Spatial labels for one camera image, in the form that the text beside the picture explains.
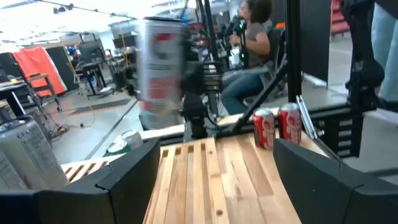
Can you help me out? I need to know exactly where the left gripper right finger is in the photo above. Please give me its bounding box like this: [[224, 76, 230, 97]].
[[273, 139, 398, 224]]

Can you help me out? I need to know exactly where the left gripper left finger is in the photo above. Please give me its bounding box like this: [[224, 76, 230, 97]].
[[0, 138, 162, 224]]

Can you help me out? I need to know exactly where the green soda can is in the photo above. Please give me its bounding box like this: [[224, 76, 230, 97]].
[[105, 138, 133, 156]]

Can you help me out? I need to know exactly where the pink and silver can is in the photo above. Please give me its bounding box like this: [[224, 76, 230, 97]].
[[120, 129, 144, 150]]

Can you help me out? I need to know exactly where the wooden slatted shelf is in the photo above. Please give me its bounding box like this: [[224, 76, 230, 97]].
[[60, 136, 224, 224]]

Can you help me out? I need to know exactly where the red soda can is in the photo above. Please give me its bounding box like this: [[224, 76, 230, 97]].
[[252, 108, 276, 151], [277, 102, 302, 146]]

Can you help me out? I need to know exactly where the black floor mat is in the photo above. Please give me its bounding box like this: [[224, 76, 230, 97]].
[[70, 98, 131, 116]]

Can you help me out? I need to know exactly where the black work table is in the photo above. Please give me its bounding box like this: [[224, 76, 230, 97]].
[[74, 60, 108, 97]]

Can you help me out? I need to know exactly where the orange red cloth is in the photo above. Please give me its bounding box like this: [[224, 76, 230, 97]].
[[12, 46, 68, 98]]

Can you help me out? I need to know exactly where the black office chair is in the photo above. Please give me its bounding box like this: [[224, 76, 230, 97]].
[[264, 27, 289, 94]]

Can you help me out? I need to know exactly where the person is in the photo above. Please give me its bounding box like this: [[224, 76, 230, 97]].
[[369, 0, 398, 103], [220, 0, 280, 116]]

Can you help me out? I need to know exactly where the black partition panel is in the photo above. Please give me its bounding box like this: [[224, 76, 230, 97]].
[[300, 0, 332, 83]]

